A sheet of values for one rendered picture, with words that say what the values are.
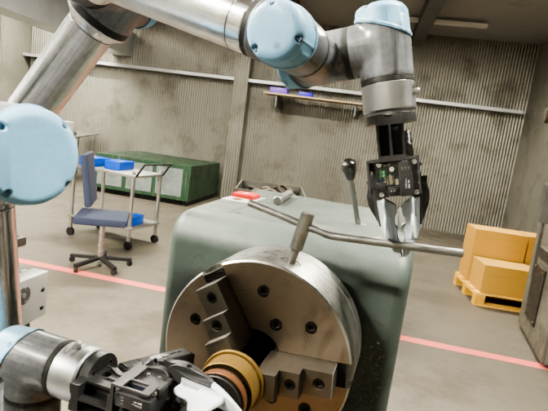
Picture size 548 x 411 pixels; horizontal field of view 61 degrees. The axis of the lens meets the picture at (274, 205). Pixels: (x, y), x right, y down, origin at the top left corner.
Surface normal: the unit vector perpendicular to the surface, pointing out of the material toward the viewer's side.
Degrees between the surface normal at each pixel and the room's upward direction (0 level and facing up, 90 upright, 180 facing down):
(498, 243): 90
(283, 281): 90
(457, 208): 90
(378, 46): 94
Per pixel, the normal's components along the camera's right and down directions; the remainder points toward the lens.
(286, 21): -0.36, 0.10
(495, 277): -0.11, 0.14
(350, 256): -0.14, -0.57
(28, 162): 0.82, 0.18
